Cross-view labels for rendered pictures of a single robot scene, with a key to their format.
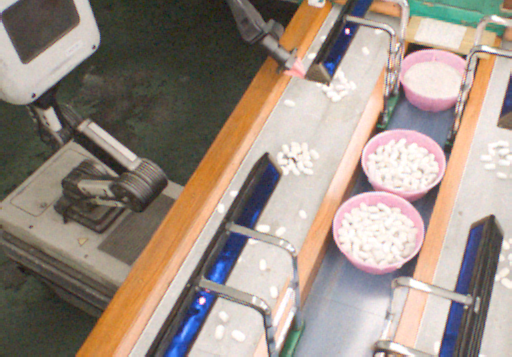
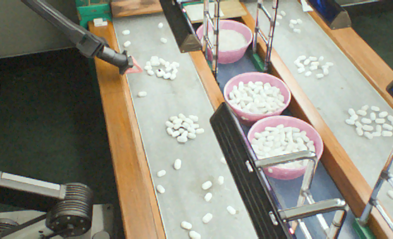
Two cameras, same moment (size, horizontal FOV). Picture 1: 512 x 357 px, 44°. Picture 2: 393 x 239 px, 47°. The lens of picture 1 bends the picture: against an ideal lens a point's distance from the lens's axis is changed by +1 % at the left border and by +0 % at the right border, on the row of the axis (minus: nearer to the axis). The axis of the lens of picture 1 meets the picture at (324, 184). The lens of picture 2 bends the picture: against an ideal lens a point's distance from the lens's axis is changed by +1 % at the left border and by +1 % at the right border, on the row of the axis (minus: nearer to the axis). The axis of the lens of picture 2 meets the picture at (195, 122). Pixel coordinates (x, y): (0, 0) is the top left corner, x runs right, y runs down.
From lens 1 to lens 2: 0.86 m
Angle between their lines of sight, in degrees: 24
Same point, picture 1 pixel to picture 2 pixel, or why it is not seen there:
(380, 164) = (242, 104)
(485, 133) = (285, 57)
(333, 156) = (206, 114)
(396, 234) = (293, 141)
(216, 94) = (16, 143)
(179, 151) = not seen: hidden behind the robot
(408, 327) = (366, 191)
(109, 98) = not seen: outside the picture
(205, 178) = (129, 173)
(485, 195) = (321, 91)
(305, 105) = (153, 90)
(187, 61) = not seen: outside the picture
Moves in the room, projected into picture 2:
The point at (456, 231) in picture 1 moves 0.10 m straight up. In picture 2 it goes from (327, 120) to (333, 100)
